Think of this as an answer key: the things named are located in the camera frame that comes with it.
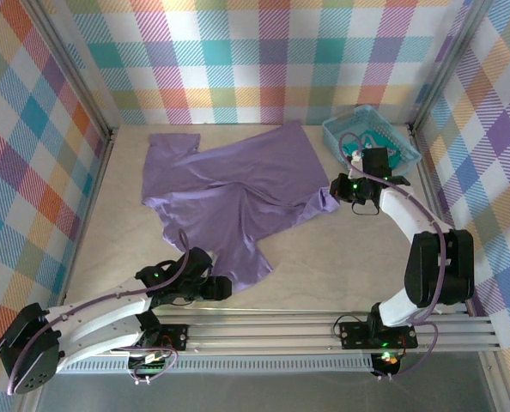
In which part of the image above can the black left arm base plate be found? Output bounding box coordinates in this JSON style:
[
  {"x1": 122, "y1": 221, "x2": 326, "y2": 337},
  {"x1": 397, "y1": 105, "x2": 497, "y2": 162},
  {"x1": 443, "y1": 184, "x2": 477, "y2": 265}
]
[{"x1": 125, "y1": 324, "x2": 191, "y2": 354}]

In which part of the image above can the aluminium frame post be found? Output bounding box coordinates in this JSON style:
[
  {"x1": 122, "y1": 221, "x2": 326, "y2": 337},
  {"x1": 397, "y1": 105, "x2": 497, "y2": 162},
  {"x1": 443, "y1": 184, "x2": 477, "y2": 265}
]
[
  {"x1": 407, "y1": 0, "x2": 495, "y2": 130},
  {"x1": 27, "y1": 0, "x2": 118, "y2": 134}
]

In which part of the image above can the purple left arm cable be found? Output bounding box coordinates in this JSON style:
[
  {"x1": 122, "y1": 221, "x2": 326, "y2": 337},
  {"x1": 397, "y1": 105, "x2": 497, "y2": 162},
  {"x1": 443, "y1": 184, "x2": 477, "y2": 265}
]
[{"x1": 6, "y1": 228, "x2": 191, "y2": 396}]

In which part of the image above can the grey slotted cable duct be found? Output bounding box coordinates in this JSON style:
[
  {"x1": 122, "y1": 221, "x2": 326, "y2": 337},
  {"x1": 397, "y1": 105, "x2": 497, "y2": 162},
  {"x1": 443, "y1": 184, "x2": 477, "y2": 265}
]
[{"x1": 57, "y1": 358, "x2": 376, "y2": 375}]

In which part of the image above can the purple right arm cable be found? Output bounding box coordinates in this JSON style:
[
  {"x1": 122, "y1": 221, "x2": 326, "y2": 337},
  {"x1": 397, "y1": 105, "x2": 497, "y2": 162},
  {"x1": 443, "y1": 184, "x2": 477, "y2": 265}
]
[{"x1": 338, "y1": 131, "x2": 447, "y2": 381}]

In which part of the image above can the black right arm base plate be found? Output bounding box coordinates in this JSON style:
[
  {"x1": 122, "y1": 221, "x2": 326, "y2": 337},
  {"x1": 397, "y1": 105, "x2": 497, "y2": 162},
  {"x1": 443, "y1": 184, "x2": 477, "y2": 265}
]
[{"x1": 338, "y1": 320, "x2": 419, "y2": 351}]

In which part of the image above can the purple t-shirt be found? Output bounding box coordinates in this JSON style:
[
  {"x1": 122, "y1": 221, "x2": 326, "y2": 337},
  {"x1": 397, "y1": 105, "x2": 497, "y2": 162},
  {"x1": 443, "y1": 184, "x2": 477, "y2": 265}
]
[{"x1": 141, "y1": 119, "x2": 341, "y2": 296}]

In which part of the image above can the aluminium table side rail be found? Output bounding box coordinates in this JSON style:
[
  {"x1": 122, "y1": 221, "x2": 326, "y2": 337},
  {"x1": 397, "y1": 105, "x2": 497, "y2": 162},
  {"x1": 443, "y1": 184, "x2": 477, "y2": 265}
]
[
  {"x1": 409, "y1": 124, "x2": 475, "y2": 315},
  {"x1": 55, "y1": 126, "x2": 119, "y2": 322}
]

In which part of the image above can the teal t-shirt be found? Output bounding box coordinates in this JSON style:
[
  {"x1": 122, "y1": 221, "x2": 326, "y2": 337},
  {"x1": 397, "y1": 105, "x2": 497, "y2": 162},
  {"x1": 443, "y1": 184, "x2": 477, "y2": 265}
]
[{"x1": 340, "y1": 130, "x2": 404, "y2": 167}]

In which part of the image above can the long aluminium base rail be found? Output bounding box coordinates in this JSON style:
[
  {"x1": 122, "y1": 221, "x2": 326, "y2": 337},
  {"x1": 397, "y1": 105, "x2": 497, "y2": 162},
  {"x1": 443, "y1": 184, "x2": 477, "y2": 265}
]
[{"x1": 27, "y1": 315, "x2": 503, "y2": 355}]

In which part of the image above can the small black controller board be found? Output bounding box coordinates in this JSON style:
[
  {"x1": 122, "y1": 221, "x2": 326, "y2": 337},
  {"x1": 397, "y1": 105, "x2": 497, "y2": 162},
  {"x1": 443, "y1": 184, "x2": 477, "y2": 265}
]
[
  {"x1": 127, "y1": 351, "x2": 174, "y2": 386},
  {"x1": 373, "y1": 349, "x2": 404, "y2": 379}
]

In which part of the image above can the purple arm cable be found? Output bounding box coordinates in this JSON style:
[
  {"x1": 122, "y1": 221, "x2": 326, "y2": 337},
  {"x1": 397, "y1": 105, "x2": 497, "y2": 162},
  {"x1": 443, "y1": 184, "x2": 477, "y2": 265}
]
[
  {"x1": 338, "y1": 131, "x2": 447, "y2": 381},
  {"x1": 6, "y1": 228, "x2": 191, "y2": 396}
]

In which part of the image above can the light blue plastic basket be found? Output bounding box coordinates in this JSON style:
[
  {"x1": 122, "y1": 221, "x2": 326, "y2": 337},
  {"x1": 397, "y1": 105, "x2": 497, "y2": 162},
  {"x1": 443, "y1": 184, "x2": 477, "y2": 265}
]
[{"x1": 322, "y1": 105, "x2": 423, "y2": 177}]

